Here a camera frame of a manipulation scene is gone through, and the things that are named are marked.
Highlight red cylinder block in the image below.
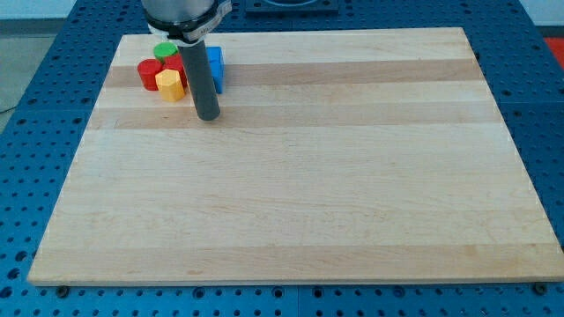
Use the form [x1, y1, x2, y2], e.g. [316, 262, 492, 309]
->
[137, 59, 163, 91]

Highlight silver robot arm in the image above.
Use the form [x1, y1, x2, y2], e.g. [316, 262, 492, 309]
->
[142, 0, 231, 121]

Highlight large wooden board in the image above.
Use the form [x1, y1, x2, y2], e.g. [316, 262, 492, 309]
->
[28, 27, 563, 286]

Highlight green round block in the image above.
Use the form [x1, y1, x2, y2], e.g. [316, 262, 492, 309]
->
[152, 42, 178, 63]

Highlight blue block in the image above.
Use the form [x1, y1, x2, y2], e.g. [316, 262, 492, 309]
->
[206, 47, 225, 94]

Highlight red block behind rod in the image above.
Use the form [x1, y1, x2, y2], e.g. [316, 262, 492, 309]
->
[164, 53, 188, 87]

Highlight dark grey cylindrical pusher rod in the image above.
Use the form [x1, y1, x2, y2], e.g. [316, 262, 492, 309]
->
[178, 41, 220, 121]

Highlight yellow hexagonal block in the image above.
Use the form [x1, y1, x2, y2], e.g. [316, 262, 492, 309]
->
[155, 69, 185, 102]

